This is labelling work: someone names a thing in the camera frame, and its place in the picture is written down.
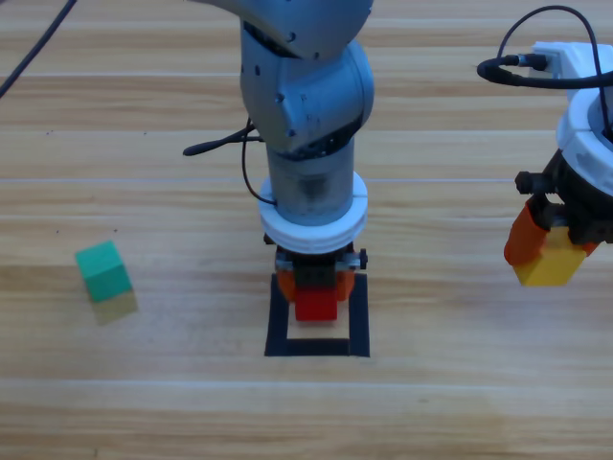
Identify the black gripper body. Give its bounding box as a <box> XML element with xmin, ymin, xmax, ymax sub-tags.
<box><xmin>262</xmin><ymin>234</ymin><xmax>369</xmax><ymax>291</ymax></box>
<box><xmin>514</xmin><ymin>148</ymin><xmax>613</xmax><ymax>248</ymax></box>

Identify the red wooden cube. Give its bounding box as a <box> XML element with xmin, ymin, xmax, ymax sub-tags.
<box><xmin>294</xmin><ymin>286</ymin><xmax>339</xmax><ymax>322</ymax></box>

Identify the green wooden cube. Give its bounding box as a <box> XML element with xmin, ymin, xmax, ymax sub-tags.
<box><xmin>75</xmin><ymin>240</ymin><xmax>134</xmax><ymax>304</ymax></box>

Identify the yellow wooden cube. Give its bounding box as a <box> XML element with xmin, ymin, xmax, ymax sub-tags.
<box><xmin>514</xmin><ymin>224</ymin><xmax>588</xmax><ymax>288</ymax></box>

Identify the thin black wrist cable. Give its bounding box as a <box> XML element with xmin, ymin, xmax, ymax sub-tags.
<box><xmin>182</xmin><ymin>117</ymin><xmax>279</xmax><ymax>207</ymax></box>

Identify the thick black wrist cable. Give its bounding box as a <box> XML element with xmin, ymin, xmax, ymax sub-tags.
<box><xmin>477</xmin><ymin>5</ymin><xmax>613</xmax><ymax>90</ymax></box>

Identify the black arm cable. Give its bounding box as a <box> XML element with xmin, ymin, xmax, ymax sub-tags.
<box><xmin>0</xmin><ymin>0</ymin><xmax>78</xmax><ymax>97</ymax></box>

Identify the black tape square outline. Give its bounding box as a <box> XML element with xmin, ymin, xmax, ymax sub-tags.
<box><xmin>263</xmin><ymin>271</ymin><xmax>371</xmax><ymax>358</ymax></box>

